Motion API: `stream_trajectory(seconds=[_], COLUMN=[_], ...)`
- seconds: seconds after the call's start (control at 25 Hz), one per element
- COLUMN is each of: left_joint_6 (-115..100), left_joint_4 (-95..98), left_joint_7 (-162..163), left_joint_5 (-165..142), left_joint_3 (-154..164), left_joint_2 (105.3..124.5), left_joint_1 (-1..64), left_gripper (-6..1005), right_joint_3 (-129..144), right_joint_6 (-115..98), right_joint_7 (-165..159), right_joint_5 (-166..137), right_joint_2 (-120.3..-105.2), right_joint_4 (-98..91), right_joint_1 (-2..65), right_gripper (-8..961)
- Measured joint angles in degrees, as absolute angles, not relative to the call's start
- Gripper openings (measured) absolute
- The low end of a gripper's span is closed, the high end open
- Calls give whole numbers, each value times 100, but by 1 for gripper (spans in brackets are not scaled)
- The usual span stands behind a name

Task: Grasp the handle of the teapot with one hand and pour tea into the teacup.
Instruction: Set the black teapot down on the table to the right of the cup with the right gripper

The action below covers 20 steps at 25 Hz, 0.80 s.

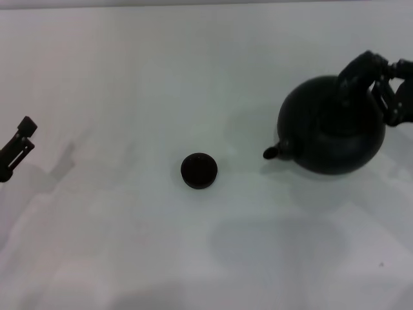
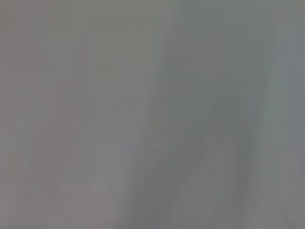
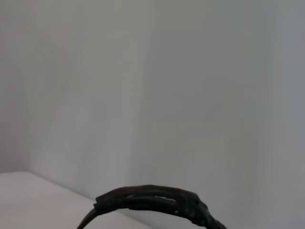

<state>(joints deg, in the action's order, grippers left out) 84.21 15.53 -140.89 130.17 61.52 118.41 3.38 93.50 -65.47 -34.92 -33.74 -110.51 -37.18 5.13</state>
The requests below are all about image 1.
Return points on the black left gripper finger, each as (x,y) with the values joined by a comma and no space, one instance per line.
(22,153)
(27,126)

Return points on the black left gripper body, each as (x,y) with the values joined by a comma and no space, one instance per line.
(4,169)

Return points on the small dark brown teacup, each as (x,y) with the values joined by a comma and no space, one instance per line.
(199,171)

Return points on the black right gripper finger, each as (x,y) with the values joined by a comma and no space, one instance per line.
(392,106)
(403,68)

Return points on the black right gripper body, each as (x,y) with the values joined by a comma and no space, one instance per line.
(407,100)

